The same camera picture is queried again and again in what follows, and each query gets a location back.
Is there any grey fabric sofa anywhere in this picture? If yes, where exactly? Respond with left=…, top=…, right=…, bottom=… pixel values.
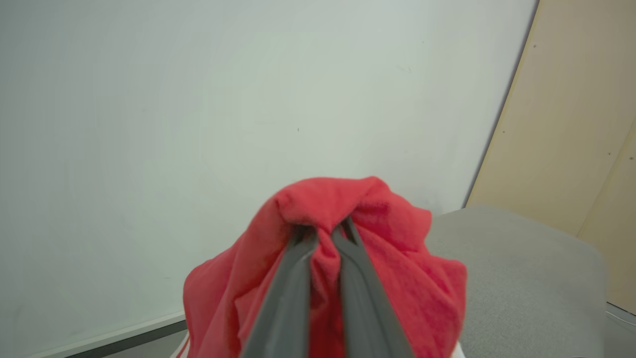
left=426, top=205, right=636, bottom=358

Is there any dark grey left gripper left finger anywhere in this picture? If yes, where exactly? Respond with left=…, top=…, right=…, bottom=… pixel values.
left=240, top=225, right=318, bottom=358

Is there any beige wooden panel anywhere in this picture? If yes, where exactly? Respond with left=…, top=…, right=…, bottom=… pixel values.
left=466, top=0, right=636, bottom=316

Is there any red garment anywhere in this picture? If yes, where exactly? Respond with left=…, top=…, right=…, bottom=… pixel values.
left=182, top=176, right=468, bottom=358

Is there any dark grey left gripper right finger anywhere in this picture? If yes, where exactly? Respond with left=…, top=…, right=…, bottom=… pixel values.
left=331, top=217, right=416, bottom=358

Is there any grey white skirting board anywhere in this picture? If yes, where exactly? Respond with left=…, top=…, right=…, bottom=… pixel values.
left=30, top=310, right=189, bottom=358

